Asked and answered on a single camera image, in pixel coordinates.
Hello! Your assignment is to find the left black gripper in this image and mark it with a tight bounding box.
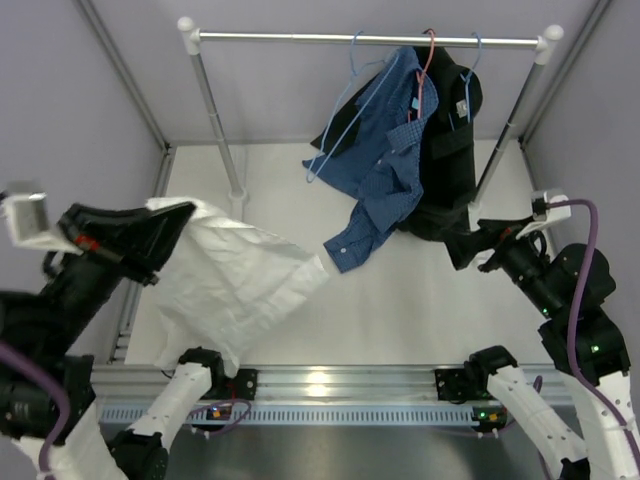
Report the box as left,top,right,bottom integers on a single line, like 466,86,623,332
39,195,199,347

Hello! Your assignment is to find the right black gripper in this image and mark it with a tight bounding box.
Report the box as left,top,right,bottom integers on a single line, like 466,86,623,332
438,213,563,318

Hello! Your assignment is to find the white shirt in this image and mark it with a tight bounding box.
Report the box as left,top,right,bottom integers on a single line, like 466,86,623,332
151,198,329,377

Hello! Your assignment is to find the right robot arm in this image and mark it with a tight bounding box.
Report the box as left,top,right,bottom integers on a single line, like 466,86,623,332
445,218,639,479

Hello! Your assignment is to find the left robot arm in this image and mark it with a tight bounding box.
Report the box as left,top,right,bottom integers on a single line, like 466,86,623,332
1,201,226,479

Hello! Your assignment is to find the black shirt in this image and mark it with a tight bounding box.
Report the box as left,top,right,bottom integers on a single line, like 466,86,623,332
313,47,475,241

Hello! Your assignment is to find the blue checked shirt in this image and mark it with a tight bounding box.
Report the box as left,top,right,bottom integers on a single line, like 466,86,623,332
302,47,438,273

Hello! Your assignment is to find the blue hanger under black shirt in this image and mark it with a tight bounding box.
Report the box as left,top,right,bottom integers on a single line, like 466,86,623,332
447,32,483,131

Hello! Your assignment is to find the empty light blue hanger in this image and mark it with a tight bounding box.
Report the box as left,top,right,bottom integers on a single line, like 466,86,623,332
305,30,401,185

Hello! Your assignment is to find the metal clothes rack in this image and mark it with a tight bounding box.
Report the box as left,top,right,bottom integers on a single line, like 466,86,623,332
176,15,565,251

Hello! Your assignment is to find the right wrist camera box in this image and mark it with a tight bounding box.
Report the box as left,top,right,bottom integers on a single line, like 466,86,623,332
516,189,571,239

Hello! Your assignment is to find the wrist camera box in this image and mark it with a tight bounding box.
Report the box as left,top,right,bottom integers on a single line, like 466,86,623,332
516,189,571,239
1,181,63,251

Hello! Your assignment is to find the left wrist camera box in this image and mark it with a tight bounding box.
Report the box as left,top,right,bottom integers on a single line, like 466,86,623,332
1,181,63,251

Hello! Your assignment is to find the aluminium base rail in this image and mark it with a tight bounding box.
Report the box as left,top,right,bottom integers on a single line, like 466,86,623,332
89,363,576,406

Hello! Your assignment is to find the pink wire hanger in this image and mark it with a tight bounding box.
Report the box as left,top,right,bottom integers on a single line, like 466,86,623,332
407,28,436,122

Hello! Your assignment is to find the aluminium frame post left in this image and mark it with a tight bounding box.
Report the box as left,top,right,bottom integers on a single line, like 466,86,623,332
72,0,170,153

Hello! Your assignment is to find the aluminium frame post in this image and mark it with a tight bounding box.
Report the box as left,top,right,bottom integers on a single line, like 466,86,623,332
518,0,613,150
72,0,170,153

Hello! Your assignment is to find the perforated cable duct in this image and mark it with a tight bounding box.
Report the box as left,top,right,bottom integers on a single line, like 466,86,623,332
99,403,481,426

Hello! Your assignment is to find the aluminium frame post right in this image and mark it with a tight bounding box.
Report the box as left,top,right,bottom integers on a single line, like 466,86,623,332
518,0,613,150

